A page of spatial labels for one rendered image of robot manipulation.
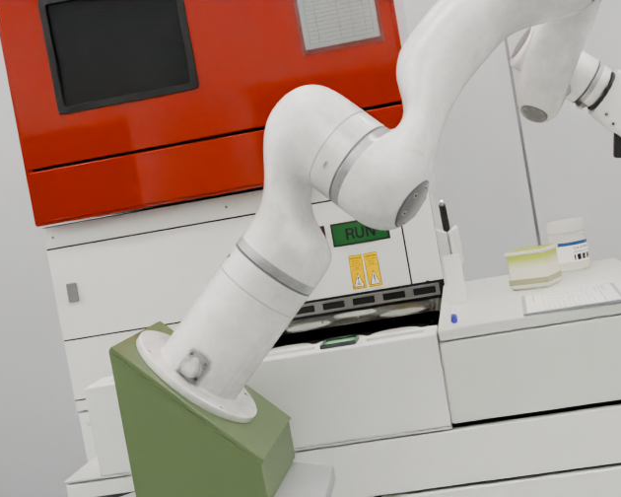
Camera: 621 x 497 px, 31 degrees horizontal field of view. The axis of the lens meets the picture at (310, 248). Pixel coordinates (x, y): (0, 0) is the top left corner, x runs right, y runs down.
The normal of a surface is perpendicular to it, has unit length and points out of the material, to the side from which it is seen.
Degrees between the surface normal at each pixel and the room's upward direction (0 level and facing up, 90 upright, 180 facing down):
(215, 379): 109
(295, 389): 90
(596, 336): 90
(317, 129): 75
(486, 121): 90
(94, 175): 90
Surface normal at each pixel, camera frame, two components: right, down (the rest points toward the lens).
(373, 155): -0.11, -0.42
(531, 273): -0.51, 0.14
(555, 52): -0.29, 0.22
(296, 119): -0.33, -0.20
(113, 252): -0.13, 0.07
